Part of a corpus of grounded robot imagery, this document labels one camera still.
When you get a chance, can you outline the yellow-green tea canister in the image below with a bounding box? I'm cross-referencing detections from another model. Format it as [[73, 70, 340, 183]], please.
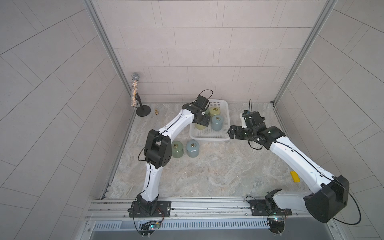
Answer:
[[195, 123, 206, 130]]

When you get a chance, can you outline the blue tea canister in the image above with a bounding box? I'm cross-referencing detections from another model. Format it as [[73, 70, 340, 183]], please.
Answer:
[[211, 115, 224, 131], [186, 140, 200, 158]]

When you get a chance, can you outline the white plastic basket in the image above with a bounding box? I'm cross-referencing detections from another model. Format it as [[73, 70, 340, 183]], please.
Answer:
[[189, 99, 231, 141]]

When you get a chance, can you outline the blue tea canister front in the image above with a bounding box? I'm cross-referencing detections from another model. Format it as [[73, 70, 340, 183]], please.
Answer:
[[186, 140, 200, 158]]

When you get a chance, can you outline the dark green tea canister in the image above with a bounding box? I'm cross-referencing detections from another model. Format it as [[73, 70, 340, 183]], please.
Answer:
[[172, 141, 184, 159]]

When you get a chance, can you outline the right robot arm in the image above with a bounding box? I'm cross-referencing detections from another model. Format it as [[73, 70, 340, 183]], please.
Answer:
[[228, 111, 350, 223]]

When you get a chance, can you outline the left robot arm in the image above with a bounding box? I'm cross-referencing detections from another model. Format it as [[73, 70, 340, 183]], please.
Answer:
[[137, 100, 210, 212]]

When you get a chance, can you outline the microphone on black stand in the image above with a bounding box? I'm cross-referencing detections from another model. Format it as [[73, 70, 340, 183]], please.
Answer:
[[131, 73, 151, 117]]

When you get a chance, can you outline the yellow block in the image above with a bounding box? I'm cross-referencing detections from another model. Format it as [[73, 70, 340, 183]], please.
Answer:
[[290, 171, 301, 183]]

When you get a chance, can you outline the white vent grille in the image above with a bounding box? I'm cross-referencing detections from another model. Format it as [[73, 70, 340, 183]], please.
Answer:
[[94, 219, 270, 231]]

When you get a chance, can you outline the right circuit board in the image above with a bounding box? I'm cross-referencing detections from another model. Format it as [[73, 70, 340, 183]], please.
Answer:
[[268, 217, 285, 235]]

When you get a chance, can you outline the circuit board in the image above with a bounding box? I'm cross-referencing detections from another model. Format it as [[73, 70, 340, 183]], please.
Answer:
[[268, 217, 285, 235], [140, 221, 161, 238]]

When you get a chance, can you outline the left circuit board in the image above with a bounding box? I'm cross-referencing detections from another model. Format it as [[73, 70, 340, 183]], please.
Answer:
[[140, 221, 161, 238]]

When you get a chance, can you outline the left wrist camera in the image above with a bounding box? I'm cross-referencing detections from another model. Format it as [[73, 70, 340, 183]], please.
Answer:
[[194, 95, 210, 112]]

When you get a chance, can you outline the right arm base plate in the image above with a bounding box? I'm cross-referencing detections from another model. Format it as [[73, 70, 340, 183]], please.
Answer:
[[247, 199, 292, 217]]

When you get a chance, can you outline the aluminium mounting rail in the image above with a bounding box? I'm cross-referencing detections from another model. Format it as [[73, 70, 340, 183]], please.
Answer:
[[85, 196, 335, 222]]

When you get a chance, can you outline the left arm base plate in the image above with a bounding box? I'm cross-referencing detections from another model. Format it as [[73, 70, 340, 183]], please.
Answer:
[[128, 201, 172, 218]]

